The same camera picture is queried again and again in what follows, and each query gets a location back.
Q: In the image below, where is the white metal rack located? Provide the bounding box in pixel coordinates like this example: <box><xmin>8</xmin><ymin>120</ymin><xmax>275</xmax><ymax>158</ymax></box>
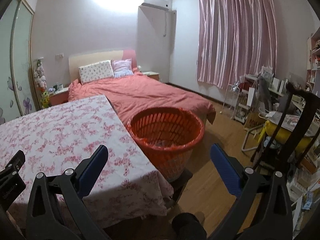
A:
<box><xmin>220</xmin><ymin>74</ymin><xmax>258</xmax><ymax>125</ymax></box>

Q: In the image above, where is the floral white pillow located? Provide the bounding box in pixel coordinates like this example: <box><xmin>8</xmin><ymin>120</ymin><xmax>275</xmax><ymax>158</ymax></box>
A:
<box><xmin>79</xmin><ymin>60</ymin><xmax>114</xmax><ymax>85</ymax></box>

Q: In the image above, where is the floral pink white bedsheet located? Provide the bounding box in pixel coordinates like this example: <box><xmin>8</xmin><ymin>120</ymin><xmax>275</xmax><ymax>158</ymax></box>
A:
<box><xmin>1</xmin><ymin>95</ymin><xmax>173</xmax><ymax>228</ymax></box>

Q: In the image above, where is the yellow folding chair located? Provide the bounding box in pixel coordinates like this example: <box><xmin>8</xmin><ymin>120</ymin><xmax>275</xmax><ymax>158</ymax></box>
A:
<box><xmin>241</xmin><ymin>111</ymin><xmax>319</xmax><ymax>153</ymax></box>

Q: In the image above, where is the plush toy hanging stack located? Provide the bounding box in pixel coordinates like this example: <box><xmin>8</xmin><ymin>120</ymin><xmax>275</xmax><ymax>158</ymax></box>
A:
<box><xmin>34</xmin><ymin>58</ymin><xmax>50</xmax><ymax>109</ymax></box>

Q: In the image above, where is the coral red duvet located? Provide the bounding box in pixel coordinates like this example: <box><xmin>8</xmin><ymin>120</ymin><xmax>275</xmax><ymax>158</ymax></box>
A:
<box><xmin>68</xmin><ymin>72</ymin><xmax>216</xmax><ymax>124</ymax></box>

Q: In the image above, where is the beige pink headboard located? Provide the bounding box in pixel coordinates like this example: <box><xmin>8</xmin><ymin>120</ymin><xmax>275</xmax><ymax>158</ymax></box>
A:
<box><xmin>68</xmin><ymin>50</ymin><xmax>137</xmax><ymax>82</ymax></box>

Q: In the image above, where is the pink bedside table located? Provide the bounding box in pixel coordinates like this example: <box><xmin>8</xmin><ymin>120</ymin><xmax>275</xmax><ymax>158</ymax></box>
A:
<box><xmin>49</xmin><ymin>87</ymin><xmax>69</xmax><ymax>106</ymax></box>

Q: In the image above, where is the orange plastic basket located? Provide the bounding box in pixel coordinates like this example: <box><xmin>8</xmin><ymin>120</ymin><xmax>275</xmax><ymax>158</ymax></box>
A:
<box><xmin>126</xmin><ymin>107</ymin><xmax>204</xmax><ymax>182</ymax></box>

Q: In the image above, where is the floral sliding wardrobe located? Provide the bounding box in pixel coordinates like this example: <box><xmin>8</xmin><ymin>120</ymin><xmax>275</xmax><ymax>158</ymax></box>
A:
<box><xmin>0</xmin><ymin>0</ymin><xmax>40</xmax><ymax>124</ymax></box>

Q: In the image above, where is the right bedside table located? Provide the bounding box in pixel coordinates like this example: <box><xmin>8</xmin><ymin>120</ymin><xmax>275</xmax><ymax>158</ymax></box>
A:
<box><xmin>142</xmin><ymin>72</ymin><xmax>160</xmax><ymax>81</ymax></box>

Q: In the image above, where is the white bookshelf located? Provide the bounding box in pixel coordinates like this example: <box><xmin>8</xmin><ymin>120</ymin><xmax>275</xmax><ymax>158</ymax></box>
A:
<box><xmin>306</xmin><ymin>28</ymin><xmax>320</xmax><ymax>96</ymax></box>

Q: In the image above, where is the pink striped curtain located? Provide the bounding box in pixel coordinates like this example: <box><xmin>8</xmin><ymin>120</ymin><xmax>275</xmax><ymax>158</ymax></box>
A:
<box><xmin>196</xmin><ymin>0</ymin><xmax>278</xmax><ymax>89</ymax></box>

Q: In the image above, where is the striped pink pillow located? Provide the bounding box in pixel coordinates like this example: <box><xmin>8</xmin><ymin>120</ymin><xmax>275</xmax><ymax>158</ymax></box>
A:
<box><xmin>111</xmin><ymin>59</ymin><xmax>133</xmax><ymax>78</ymax></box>

